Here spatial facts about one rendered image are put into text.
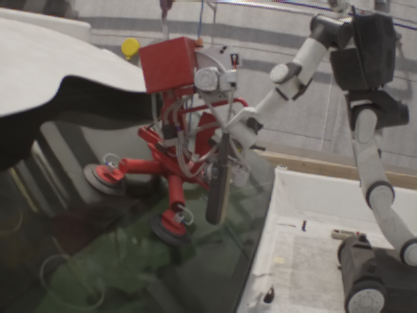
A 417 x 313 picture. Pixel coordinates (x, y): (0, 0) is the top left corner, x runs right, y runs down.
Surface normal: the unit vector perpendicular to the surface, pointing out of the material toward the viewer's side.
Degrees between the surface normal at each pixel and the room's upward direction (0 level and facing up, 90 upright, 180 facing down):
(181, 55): 90
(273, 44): 90
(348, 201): 90
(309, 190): 90
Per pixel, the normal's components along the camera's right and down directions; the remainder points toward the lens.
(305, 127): -0.21, 0.18
